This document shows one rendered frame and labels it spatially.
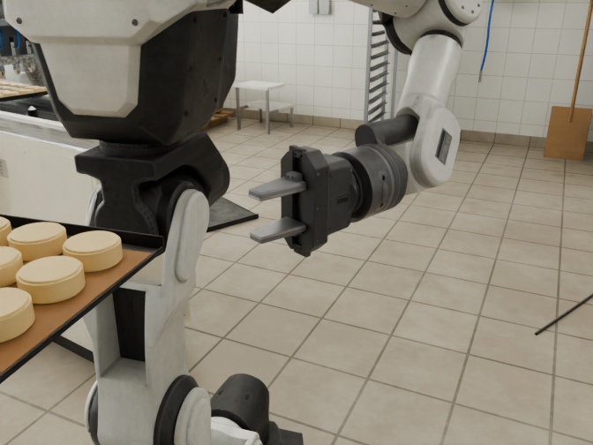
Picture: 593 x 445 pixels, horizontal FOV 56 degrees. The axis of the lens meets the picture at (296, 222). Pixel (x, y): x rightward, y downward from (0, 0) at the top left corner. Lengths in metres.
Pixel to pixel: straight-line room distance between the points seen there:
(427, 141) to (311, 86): 5.10
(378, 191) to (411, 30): 0.31
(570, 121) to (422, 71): 4.30
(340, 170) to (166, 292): 0.35
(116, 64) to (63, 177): 1.14
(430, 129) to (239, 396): 0.91
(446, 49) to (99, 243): 0.55
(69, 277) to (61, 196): 1.45
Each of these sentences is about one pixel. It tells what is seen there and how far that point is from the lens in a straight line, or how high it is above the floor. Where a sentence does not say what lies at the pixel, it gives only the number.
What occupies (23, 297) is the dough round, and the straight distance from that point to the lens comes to 0.45.
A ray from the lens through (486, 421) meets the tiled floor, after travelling 1.98.
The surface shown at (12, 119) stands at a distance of 2.04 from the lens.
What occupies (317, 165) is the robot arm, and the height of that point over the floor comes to 1.10.
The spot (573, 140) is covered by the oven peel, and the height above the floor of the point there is 0.15.
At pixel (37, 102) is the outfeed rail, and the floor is 0.87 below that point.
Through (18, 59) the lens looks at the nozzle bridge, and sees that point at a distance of 2.43.
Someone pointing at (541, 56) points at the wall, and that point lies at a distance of 5.29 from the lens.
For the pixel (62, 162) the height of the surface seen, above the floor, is 0.79.
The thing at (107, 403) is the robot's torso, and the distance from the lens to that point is 0.98.
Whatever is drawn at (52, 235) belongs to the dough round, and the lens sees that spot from 0.55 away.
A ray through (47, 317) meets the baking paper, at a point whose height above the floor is 1.04.
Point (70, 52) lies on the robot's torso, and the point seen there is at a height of 1.20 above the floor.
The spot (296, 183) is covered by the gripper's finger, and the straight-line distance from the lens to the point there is 0.59.
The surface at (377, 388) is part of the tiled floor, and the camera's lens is 2.03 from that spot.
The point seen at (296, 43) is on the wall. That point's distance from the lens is 5.82.
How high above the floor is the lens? 1.27
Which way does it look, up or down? 22 degrees down
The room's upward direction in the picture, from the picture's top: straight up
